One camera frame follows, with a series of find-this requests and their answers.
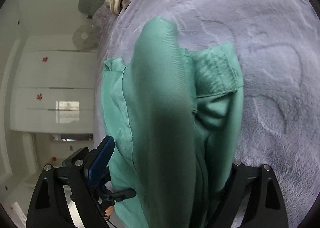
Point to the white standing fan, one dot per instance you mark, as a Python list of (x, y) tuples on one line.
[(83, 35)]

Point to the person's left hand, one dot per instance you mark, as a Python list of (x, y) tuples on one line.
[(109, 211)]

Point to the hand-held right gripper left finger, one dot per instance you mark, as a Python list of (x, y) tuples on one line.
[(100, 163)]

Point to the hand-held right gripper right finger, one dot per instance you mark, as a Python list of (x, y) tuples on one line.
[(250, 175)]

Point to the red paper ornament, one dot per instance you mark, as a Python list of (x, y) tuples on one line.
[(45, 59), (39, 97)]

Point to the purple plush blanket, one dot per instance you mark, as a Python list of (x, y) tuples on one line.
[(262, 42)]

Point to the green work jacket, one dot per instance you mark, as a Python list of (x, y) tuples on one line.
[(155, 117)]

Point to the white wardrobe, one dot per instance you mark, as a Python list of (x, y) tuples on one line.
[(50, 80)]

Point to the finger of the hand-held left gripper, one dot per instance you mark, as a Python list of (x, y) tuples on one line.
[(120, 194)]

